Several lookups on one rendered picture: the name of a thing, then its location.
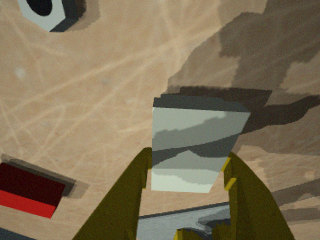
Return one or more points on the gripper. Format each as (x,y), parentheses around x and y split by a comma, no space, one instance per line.
(254,214)

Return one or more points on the grey hex nut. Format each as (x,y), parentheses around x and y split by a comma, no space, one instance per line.
(51,15)

